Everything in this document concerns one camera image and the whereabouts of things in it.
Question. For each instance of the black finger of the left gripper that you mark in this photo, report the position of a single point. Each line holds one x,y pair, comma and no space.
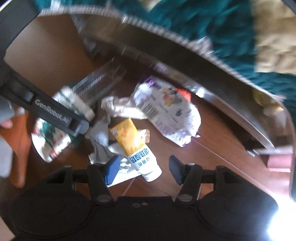
37,102

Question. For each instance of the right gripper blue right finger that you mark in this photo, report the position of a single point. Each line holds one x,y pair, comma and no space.
177,169

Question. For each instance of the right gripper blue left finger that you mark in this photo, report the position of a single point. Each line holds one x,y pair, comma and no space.
111,169

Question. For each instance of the grey tissue paper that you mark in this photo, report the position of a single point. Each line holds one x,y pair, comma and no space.
98,136

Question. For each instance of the yellow white milk carton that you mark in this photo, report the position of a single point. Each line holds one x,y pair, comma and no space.
136,151

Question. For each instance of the christmas pattern paper bag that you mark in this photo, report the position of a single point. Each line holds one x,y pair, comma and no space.
50,141

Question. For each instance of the brown toothpaste box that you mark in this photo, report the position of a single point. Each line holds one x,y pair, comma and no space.
98,83

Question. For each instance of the orange foam fruit net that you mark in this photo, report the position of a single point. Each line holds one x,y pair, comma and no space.
186,94

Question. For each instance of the orange slipper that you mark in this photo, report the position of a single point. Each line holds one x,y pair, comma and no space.
18,139

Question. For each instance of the crumpled beige paper wrapper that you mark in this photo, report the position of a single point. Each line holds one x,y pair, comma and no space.
121,107

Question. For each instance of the white purple snack bag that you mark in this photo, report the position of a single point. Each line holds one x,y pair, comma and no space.
174,117

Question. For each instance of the teal cream quilt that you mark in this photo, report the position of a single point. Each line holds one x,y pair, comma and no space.
256,38

